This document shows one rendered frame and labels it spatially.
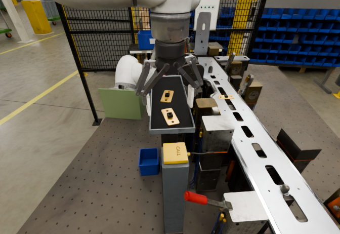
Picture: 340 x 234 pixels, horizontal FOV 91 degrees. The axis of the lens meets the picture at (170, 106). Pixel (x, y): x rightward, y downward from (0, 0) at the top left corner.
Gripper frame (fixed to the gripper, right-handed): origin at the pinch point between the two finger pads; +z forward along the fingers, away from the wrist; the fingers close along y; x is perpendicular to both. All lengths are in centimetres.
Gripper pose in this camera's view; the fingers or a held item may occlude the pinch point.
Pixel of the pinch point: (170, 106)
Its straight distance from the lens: 52.9
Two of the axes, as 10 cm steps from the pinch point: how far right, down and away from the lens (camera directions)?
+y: 9.5, -1.8, 2.5
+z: 0.0, 8.1, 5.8
